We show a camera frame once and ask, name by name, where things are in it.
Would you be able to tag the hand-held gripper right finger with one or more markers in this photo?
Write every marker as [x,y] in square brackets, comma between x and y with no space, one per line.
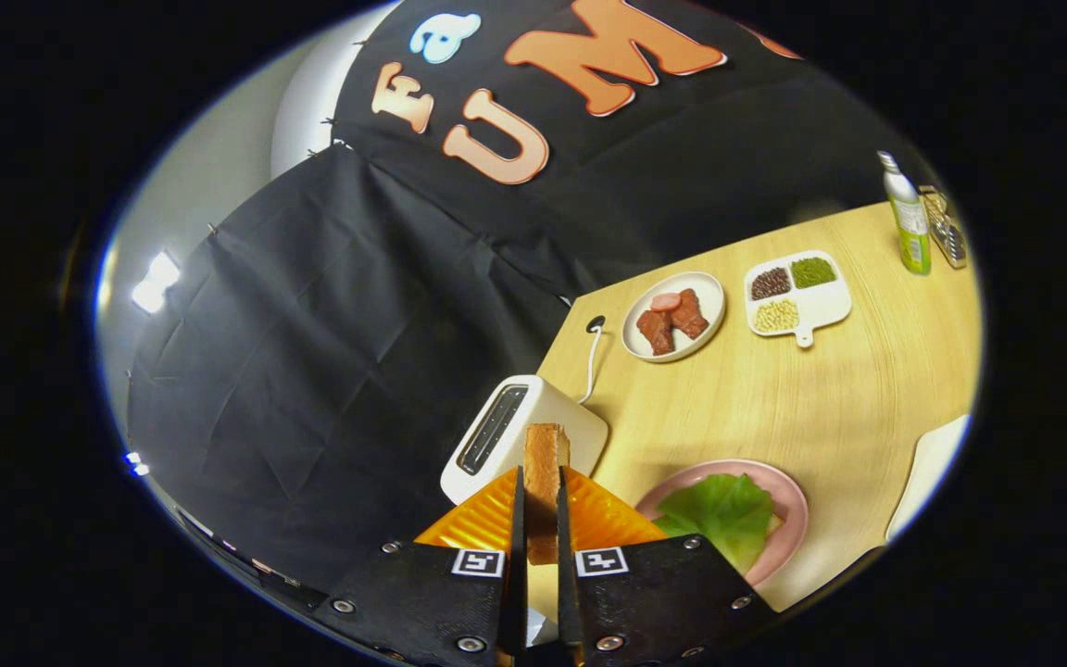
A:
[645,602]

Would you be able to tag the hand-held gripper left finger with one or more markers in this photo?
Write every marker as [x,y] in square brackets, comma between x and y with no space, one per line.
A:
[441,602]

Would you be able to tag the green lettuce leaf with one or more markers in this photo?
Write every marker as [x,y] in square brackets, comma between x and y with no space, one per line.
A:
[719,514]

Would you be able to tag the toasted bread slice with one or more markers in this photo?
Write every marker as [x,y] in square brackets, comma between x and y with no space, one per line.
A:
[545,491]

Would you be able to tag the pink round plate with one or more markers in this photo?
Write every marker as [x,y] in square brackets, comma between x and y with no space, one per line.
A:
[791,542]

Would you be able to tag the cream white toaster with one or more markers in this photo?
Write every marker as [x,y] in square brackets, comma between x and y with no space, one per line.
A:
[538,408]

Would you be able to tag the black backdrop cloth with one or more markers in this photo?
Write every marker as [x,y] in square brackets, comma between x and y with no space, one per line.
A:
[311,371]

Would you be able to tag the red-brown meat piece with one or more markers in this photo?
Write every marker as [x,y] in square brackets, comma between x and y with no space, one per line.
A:
[656,332]
[689,315]

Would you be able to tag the pink sausage slice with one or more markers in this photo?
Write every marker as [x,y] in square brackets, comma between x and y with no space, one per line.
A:
[666,302]

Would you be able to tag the round white plate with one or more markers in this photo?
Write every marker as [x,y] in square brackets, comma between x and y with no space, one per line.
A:
[714,301]

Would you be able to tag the pile of yellow soybeans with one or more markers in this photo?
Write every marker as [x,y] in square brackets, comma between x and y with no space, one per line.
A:
[776,316]

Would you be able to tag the white square plate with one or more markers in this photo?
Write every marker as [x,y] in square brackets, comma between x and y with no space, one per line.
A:
[932,463]

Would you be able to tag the pile of dark red beans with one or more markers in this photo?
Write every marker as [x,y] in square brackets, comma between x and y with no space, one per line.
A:
[771,283]

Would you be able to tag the white divided dish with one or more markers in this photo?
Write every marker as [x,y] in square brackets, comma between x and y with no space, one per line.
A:
[825,306]

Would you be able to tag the pile of green mung beans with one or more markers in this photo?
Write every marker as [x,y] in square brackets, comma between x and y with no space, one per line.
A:
[813,272]

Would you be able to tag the bright ceiling light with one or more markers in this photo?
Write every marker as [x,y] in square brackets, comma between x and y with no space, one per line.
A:
[156,281]

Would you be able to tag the silver bottle with green label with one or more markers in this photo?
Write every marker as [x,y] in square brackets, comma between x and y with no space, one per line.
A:
[910,227]

